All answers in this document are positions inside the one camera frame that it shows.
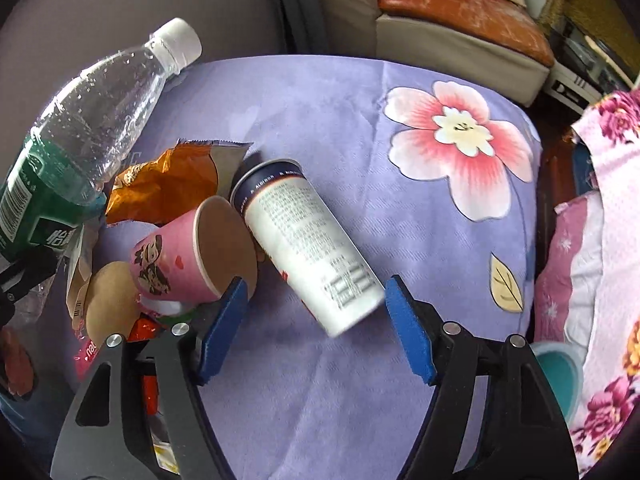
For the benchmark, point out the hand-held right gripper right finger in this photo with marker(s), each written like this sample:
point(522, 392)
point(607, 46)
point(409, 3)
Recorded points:
point(410, 330)

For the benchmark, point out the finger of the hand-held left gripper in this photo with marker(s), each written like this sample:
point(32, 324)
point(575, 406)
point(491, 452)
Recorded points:
point(25, 275)

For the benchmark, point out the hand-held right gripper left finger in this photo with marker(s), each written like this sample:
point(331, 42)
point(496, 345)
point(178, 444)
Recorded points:
point(225, 330)

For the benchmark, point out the orange-red candy wrapper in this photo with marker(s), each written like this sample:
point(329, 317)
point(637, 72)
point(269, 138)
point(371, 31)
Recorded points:
point(145, 331)

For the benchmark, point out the brown coconut shell bowl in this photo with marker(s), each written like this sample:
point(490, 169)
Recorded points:
point(107, 300)

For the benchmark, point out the white cylindrical can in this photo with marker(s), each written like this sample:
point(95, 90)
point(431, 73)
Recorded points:
point(300, 240)

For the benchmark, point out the teal plastic bin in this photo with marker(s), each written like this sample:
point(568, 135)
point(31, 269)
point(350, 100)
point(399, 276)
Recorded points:
point(557, 375)

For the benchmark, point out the clear plastic bottle green label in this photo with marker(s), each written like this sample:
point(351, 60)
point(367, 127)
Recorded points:
point(100, 110)

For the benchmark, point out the brown paper packet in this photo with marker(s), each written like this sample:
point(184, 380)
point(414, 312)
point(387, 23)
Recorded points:
point(76, 290)

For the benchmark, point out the pink cartoon paper cup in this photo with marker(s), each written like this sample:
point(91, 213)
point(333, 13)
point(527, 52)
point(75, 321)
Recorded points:
point(165, 260)

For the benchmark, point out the red snack packet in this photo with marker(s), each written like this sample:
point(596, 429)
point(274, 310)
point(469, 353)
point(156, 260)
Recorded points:
point(89, 355)

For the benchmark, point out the orange snack wrapper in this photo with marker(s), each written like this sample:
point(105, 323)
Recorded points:
point(160, 185)

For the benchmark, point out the pink floral blanket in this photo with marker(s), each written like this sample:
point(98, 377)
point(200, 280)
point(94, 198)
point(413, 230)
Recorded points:
point(615, 260)

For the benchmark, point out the purple floral tablecloth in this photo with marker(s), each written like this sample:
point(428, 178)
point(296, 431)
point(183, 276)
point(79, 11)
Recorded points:
point(325, 110)

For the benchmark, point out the orange leather seat cushion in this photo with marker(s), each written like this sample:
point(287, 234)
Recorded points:
point(460, 15)

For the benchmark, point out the stereo equipment stack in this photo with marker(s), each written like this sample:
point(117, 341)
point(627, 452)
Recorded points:
point(575, 55)

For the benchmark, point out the cream sofa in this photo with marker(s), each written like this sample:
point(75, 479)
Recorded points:
point(350, 10)

